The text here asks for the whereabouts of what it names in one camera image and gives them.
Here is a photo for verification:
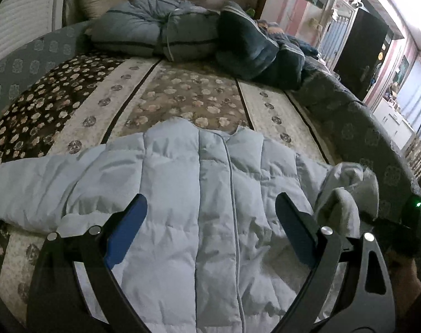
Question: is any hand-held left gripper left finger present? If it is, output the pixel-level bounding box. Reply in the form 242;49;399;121
26;193;152;333

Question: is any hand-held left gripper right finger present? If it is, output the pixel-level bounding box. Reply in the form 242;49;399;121
276;192;396;333

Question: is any light blue puffer jacket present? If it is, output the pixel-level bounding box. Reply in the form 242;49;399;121
0;116;380;333

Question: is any person's right forearm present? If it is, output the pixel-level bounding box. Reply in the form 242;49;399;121
384;250;421;321

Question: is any white cabinet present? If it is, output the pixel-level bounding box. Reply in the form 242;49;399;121
372;96;417;150

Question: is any blue striped curtain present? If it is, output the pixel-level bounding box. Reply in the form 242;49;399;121
399;54;421;127

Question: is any floral patterned bedspread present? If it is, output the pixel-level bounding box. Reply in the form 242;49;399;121
0;21;421;333

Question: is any black wardrobe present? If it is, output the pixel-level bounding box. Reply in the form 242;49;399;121
333;7;394;102

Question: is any dark blue blanket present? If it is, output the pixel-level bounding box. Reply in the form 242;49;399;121
215;2;322;91

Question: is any grey-blue folded quilt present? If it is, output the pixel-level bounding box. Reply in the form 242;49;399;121
87;0;222;62

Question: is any white slatted headboard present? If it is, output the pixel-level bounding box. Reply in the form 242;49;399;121
0;0;69;67

